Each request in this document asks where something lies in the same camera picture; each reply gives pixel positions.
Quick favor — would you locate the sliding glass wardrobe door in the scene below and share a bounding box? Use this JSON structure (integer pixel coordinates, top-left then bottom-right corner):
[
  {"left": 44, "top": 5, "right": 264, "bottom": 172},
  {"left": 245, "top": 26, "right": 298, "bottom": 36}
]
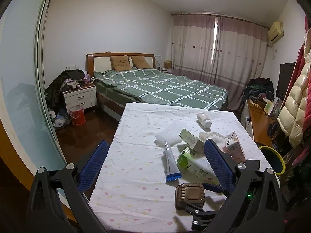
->
[{"left": 1, "top": 0, "right": 65, "bottom": 174}]

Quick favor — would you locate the long wooden top cabinet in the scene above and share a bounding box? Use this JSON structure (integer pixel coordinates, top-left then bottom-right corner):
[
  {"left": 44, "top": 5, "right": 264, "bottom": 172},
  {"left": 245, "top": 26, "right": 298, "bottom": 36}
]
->
[{"left": 240, "top": 100, "right": 275, "bottom": 147}]

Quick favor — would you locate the beige air conditioner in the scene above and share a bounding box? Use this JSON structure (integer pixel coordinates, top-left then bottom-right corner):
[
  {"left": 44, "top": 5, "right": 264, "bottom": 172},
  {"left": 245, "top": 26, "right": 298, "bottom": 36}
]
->
[{"left": 268, "top": 21, "right": 284, "bottom": 45}]

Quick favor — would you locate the white dotted tablecloth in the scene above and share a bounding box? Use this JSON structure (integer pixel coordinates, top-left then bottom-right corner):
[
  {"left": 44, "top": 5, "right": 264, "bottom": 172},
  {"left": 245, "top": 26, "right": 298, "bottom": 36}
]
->
[{"left": 88, "top": 102, "right": 275, "bottom": 233}]

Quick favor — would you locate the wooden bed headboard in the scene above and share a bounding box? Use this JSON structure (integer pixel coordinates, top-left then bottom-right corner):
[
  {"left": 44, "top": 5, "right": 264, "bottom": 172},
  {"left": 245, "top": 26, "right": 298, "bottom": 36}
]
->
[{"left": 86, "top": 52, "right": 156, "bottom": 77}]

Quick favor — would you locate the small green white box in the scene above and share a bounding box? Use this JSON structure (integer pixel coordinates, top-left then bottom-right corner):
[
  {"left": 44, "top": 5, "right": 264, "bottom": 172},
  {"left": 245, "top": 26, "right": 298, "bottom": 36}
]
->
[{"left": 179, "top": 129, "right": 204, "bottom": 154}]

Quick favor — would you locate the pink white carton box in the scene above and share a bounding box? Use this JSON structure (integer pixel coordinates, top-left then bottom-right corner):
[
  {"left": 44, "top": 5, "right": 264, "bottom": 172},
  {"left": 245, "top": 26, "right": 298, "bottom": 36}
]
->
[{"left": 224, "top": 132, "right": 246, "bottom": 163}]

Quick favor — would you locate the brown tissue box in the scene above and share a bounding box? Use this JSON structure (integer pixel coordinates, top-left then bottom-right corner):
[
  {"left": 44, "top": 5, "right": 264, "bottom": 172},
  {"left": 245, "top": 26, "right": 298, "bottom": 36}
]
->
[{"left": 163, "top": 59, "right": 172, "bottom": 70}]

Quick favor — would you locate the red dotted quilted jacket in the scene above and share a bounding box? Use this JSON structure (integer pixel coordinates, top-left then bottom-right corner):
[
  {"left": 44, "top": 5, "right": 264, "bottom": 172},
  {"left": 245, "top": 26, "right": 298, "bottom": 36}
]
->
[{"left": 295, "top": 16, "right": 310, "bottom": 140}]

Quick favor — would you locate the pile of dark clothes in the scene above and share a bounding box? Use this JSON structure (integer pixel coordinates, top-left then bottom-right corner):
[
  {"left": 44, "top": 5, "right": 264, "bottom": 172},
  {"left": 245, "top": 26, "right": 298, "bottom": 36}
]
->
[{"left": 241, "top": 77, "right": 275, "bottom": 106}]

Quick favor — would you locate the cream puffer jacket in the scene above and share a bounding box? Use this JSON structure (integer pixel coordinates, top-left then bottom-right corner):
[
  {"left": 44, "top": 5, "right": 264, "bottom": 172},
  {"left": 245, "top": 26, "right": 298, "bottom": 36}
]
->
[{"left": 277, "top": 61, "right": 310, "bottom": 148}]

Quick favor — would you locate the green picture frame box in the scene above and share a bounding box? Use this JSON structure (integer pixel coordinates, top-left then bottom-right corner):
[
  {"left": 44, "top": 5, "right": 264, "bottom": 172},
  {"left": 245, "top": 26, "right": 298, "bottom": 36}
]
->
[{"left": 264, "top": 100, "right": 275, "bottom": 116}]

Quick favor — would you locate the brown square plastic lid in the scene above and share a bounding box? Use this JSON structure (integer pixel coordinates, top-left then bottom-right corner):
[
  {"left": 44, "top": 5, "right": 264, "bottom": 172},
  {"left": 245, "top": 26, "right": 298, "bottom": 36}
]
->
[{"left": 175, "top": 183, "right": 205, "bottom": 210}]

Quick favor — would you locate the white blue tube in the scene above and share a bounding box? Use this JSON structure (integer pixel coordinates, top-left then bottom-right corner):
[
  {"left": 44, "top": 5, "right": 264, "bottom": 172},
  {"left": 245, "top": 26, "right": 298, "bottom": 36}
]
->
[{"left": 164, "top": 142, "right": 182, "bottom": 182}]

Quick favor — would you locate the white plastic pill bottle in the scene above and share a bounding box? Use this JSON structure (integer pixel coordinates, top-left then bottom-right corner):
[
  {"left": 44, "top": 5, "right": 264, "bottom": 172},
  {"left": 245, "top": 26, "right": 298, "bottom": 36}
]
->
[{"left": 197, "top": 113, "right": 212, "bottom": 129}]

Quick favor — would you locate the clothes heap on nightstand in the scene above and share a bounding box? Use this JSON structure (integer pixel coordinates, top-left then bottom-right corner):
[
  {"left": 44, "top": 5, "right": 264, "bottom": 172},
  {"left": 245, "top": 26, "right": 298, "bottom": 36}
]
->
[{"left": 45, "top": 69, "right": 92, "bottom": 114}]

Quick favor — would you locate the black television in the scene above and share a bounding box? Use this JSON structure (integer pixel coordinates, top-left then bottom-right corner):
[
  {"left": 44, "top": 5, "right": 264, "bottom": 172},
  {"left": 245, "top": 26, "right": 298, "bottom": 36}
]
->
[{"left": 276, "top": 62, "right": 295, "bottom": 100}]

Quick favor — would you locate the yellow rimmed dark trash bin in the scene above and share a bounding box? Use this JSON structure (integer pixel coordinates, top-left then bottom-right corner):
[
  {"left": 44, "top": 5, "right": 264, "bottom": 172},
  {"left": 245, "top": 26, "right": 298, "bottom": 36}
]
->
[{"left": 259, "top": 145, "right": 286, "bottom": 176}]

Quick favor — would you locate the red bucket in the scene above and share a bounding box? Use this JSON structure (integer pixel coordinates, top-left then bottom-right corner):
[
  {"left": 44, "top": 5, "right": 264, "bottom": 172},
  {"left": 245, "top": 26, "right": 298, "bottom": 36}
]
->
[{"left": 69, "top": 105, "right": 85, "bottom": 126}]

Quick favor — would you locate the white bedside drawer cabinet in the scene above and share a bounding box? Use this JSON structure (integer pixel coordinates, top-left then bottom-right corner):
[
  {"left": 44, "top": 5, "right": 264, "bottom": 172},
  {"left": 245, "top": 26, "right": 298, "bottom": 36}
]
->
[{"left": 63, "top": 83, "right": 97, "bottom": 113}]

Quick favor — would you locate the pink and white curtain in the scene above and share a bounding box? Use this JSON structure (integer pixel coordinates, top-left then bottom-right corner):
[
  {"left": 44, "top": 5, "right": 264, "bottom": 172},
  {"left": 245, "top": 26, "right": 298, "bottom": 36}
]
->
[{"left": 170, "top": 14, "right": 268, "bottom": 110}]

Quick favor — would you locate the white foam net wrap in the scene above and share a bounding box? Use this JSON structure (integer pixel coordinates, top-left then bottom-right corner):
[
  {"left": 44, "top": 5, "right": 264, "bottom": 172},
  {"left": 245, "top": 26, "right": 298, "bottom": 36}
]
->
[{"left": 155, "top": 122, "right": 186, "bottom": 147}]

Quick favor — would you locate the green plaid quilt bed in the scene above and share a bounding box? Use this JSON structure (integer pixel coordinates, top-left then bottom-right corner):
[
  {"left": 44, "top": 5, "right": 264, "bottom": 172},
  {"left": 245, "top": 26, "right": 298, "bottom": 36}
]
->
[{"left": 94, "top": 68, "right": 228, "bottom": 110}]

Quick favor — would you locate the right brown pillow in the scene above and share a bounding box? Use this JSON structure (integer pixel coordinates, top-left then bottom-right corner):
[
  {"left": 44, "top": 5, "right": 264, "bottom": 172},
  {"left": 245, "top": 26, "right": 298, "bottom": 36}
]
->
[{"left": 131, "top": 56, "right": 151, "bottom": 69}]

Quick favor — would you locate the green and white carton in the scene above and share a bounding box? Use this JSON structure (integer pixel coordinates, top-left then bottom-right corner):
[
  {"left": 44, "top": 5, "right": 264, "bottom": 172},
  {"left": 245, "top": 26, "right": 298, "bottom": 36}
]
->
[{"left": 177, "top": 147, "right": 219, "bottom": 185}]

